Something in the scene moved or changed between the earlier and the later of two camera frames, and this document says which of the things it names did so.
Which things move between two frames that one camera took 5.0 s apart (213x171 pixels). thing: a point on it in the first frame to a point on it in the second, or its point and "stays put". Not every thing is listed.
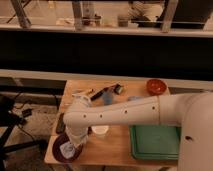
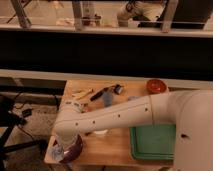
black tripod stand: (9, 119) stays put
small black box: (118, 88) stays put
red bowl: (157, 87) stays put
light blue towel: (67, 150) to (56, 152)
